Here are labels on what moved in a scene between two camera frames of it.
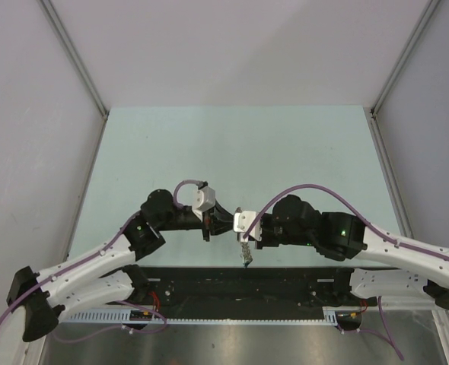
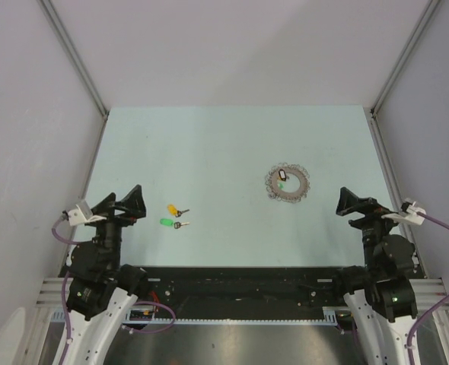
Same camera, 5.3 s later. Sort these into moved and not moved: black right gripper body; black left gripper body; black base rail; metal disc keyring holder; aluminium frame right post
Moved: metal disc keyring holder; black left gripper body; black right gripper body
Not moved: black base rail; aluminium frame right post
